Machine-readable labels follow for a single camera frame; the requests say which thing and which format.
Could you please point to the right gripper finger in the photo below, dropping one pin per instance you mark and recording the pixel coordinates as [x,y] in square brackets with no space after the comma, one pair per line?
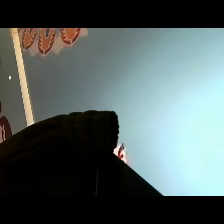
[123,180]

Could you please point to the black garment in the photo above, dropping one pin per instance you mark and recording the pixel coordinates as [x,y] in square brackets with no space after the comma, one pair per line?
[56,146]

